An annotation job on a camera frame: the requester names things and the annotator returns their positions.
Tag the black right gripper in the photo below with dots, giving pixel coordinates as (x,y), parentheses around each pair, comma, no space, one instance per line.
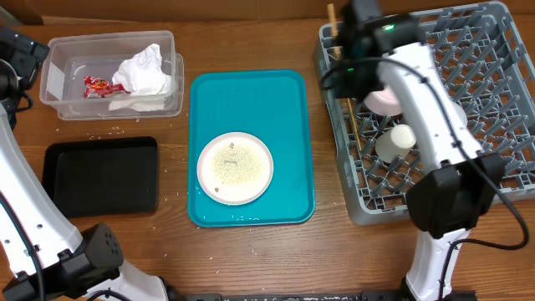
(343,91)

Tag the pink bowl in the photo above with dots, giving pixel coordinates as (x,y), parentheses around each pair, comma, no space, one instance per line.
(383,102)

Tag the wooden chopstick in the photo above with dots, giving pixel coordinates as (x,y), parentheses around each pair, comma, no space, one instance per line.
(334,30)
(353,123)

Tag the pale green cup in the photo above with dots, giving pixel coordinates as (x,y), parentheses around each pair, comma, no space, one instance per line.
(395,142)

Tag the grey dishwasher rack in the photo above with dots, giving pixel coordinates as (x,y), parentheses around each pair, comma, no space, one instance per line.
(486,69)

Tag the white plate with rice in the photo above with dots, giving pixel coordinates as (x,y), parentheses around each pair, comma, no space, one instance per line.
(235,168)

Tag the grey-green small bowl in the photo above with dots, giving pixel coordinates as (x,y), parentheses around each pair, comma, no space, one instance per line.
(461,114)

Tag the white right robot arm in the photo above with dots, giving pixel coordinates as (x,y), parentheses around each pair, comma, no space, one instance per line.
(460,179)

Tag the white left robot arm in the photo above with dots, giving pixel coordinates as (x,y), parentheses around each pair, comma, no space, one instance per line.
(48,256)

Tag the teal plastic tray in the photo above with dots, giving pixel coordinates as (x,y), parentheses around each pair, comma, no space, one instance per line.
(272,106)

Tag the crumpled white tissue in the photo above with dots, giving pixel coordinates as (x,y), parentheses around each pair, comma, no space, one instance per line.
(141,76)

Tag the red snack wrapper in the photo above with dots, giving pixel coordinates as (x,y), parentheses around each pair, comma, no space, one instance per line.
(100,88)

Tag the black tray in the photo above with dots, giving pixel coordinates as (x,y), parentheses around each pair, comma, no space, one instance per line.
(102,177)

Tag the clear plastic bin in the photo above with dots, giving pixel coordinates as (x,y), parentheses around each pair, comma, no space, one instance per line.
(72,59)

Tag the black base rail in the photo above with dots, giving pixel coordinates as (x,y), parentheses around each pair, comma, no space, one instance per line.
(374,295)

